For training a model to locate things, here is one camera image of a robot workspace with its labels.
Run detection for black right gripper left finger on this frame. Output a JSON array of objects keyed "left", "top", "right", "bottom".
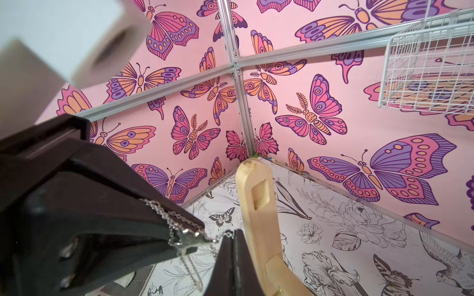
[{"left": 204, "top": 238, "right": 235, "bottom": 296}]

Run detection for white wire basket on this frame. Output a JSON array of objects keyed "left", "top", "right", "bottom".
[{"left": 378, "top": 1, "right": 474, "bottom": 115}]

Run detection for silver chain necklace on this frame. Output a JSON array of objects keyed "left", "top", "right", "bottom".
[{"left": 139, "top": 197, "right": 235, "bottom": 293}]

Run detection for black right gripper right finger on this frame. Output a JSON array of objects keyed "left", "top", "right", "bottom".
[{"left": 233, "top": 229, "right": 264, "bottom": 296}]

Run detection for grey paper card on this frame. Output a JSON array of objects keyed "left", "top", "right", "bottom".
[{"left": 99, "top": 265, "right": 154, "bottom": 296}]

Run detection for wooden jewelry display stand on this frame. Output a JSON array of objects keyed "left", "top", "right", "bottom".
[{"left": 235, "top": 158, "right": 312, "bottom": 296}]

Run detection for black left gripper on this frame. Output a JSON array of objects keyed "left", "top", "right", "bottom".
[{"left": 1, "top": 115, "right": 211, "bottom": 296}]

